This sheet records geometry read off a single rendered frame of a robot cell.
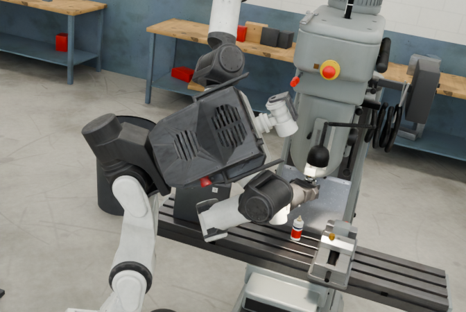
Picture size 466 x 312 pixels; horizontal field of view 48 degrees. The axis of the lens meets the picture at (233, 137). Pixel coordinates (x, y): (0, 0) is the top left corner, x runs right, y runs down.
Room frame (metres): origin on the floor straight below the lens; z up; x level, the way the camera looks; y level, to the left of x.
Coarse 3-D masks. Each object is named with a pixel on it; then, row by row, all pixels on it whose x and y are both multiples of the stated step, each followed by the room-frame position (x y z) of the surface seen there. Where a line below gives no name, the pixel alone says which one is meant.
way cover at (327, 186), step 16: (288, 176) 2.18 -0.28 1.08; (304, 176) 2.18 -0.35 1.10; (320, 192) 2.13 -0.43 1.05; (336, 192) 2.12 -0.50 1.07; (304, 208) 2.10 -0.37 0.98; (320, 208) 2.09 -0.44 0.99; (336, 208) 2.09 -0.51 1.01; (288, 224) 2.04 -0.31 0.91; (304, 224) 2.04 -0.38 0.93; (320, 224) 2.04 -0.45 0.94
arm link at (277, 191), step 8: (264, 184) 1.39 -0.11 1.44; (272, 184) 1.38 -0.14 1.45; (280, 184) 1.39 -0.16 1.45; (264, 192) 1.32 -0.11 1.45; (272, 192) 1.33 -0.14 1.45; (280, 192) 1.35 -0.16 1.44; (288, 192) 1.39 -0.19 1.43; (240, 200) 1.39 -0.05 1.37; (280, 200) 1.33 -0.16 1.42; (288, 200) 1.38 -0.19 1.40; (280, 208) 1.33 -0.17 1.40
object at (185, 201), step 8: (216, 184) 1.87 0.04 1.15; (224, 184) 1.88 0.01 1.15; (176, 192) 1.87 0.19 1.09; (184, 192) 1.87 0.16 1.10; (192, 192) 1.87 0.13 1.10; (200, 192) 1.87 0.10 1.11; (208, 192) 1.87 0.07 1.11; (216, 192) 1.86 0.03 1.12; (224, 192) 1.86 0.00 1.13; (176, 200) 1.87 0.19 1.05; (184, 200) 1.87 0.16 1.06; (192, 200) 1.87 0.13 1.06; (200, 200) 1.87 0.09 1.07; (176, 208) 1.87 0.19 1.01; (184, 208) 1.87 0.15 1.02; (192, 208) 1.87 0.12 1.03; (176, 216) 1.87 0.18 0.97; (184, 216) 1.87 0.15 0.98; (192, 216) 1.87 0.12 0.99
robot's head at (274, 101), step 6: (276, 96) 1.50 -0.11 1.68; (282, 96) 1.48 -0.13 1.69; (288, 96) 1.49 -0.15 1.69; (270, 102) 1.49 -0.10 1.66; (276, 102) 1.48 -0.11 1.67; (282, 102) 1.48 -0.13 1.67; (288, 102) 1.48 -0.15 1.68; (288, 108) 1.48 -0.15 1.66; (294, 108) 1.50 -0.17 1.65; (294, 114) 1.48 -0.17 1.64; (294, 120) 1.48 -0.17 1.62
